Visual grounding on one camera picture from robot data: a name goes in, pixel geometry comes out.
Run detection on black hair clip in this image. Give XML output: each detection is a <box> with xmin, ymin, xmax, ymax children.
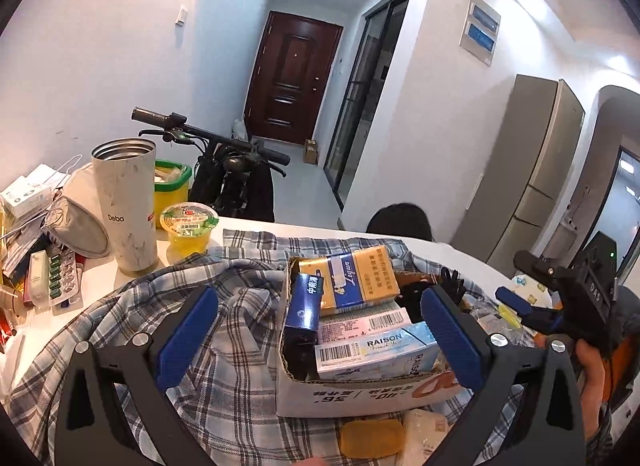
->
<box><xmin>395</xmin><ymin>268</ymin><xmax>468</xmax><ymax>324</ymax></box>

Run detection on yellow and blue carton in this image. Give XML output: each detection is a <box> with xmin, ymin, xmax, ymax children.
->
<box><xmin>291</xmin><ymin>246</ymin><xmax>401</xmax><ymax>317</ymax></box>

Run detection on yellow container green rim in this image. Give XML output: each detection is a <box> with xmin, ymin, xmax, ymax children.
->
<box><xmin>152</xmin><ymin>160</ymin><xmax>193</xmax><ymax>229</ymax></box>

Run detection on dark red entrance door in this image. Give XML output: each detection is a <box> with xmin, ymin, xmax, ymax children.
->
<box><xmin>244</xmin><ymin>10</ymin><xmax>345</xmax><ymax>147</ymax></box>

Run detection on wall electrical panel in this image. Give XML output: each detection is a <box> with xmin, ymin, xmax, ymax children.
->
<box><xmin>459</xmin><ymin>0</ymin><xmax>502</xmax><ymax>66</ymax></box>

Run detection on sliding glass door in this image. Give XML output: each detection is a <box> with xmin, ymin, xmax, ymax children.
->
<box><xmin>322</xmin><ymin>0</ymin><xmax>416</xmax><ymax>211</ymax></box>

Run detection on plaid flannel shirt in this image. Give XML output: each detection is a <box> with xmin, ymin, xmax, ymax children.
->
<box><xmin>10</xmin><ymin>228</ymin><xmax>551</xmax><ymax>466</ymax></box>

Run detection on clear plastic bag with bun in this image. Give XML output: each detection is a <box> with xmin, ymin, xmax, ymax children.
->
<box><xmin>462</xmin><ymin>291</ymin><xmax>538</xmax><ymax>347</ymax></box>

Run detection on white cardboard box pretzel print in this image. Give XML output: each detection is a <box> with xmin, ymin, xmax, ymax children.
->
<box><xmin>276</xmin><ymin>256</ymin><xmax>473</xmax><ymax>419</ymax></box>

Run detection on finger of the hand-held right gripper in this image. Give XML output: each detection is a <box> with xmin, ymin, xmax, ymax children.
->
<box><xmin>512</xmin><ymin>250</ymin><xmax>576</xmax><ymax>291</ymax></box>
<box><xmin>495</xmin><ymin>286</ymin><xmax>568</xmax><ymax>335</ymax></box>

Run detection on person's right hand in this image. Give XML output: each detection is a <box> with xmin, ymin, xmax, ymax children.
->
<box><xmin>575</xmin><ymin>340</ymin><xmax>615</xmax><ymax>441</ymax></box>

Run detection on white cup-shaped mask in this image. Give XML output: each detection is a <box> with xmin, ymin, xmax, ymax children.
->
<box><xmin>47</xmin><ymin>163</ymin><xmax>111</xmax><ymax>259</ymax></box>

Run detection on amber soap bar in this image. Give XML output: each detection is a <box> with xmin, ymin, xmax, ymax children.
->
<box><xmin>340</xmin><ymin>418</ymin><xmax>406</xmax><ymax>459</ymax></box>

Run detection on pale printed rectangular box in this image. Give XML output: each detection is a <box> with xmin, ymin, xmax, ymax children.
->
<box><xmin>317</xmin><ymin>308</ymin><xmax>412</xmax><ymax>347</ymax></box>

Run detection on beige packet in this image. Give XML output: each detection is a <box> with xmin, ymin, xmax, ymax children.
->
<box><xmin>397</xmin><ymin>408</ymin><xmax>453</xmax><ymax>466</ymax></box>

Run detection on yellow jelly cup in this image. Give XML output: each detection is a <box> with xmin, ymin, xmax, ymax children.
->
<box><xmin>160</xmin><ymin>203</ymin><xmax>221</xmax><ymax>257</ymax></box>

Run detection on grey refrigerator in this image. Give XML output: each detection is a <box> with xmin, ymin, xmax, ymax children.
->
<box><xmin>462</xmin><ymin>74</ymin><xmax>586</xmax><ymax>267</ymax></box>

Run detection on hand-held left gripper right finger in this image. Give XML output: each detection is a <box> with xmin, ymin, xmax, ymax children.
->
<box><xmin>420</xmin><ymin>285</ymin><xmax>588</xmax><ymax>466</ymax></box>

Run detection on yellow plastic packet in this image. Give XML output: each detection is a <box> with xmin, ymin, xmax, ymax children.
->
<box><xmin>496</xmin><ymin>303</ymin><xmax>523</xmax><ymax>329</ymax></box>

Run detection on white marbled tumbler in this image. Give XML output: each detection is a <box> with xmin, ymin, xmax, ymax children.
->
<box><xmin>91</xmin><ymin>138</ymin><xmax>160</xmax><ymax>277</ymax></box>

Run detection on white wet wipes pack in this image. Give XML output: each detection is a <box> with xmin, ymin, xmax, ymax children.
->
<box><xmin>512</xmin><ymin>273</ymin><xmax>553</xmax><ymax>309</ymax></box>

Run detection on green pill blister pack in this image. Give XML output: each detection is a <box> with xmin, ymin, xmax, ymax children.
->
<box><xmin>44</xmin><ymin>252</ymin><xmax>83</xmax><ymax>309</ymax></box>

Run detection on dark blue box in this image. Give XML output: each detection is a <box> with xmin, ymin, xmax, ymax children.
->
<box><xmin>282</xmin><ymin>273</ymin><xmax>328</xmax><ymax>382</ymax></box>

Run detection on black bicycle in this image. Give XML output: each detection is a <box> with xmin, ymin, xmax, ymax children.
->
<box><xmin>131</xmin><ymin>106</ymin><xmax>291</xmax><ymax>223</ymax></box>

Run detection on light blue carton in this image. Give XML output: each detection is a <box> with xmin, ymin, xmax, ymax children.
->
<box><xmin>315</xmin><ymin>321</ymin><xmax>443</xmax><ymax>381</ymax></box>

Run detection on pile of medicine packets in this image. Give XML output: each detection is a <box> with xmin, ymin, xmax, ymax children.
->
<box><xmin>0</xmin><ymin>163</ymin><xmax>71</xmax><ymax>347</ymax></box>

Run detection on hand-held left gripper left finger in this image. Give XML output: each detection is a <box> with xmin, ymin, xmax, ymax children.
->
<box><xmin>54</xmin><ymin>285</ymin><xmax>221</xmax><ymax>466</ymax></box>

